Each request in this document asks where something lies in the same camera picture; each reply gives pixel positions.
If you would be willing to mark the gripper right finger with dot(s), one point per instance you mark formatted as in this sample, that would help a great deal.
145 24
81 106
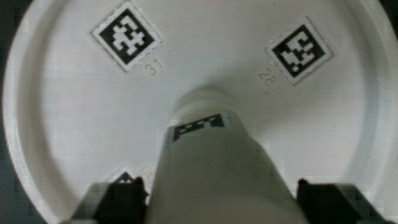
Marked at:
335 204

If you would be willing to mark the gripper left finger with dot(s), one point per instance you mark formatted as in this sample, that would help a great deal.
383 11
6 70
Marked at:
113 204

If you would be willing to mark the white cylindrical table leg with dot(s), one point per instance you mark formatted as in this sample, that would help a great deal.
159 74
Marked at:
217 184

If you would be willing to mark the white round table top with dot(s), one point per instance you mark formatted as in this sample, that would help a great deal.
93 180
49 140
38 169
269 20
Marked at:
113 56

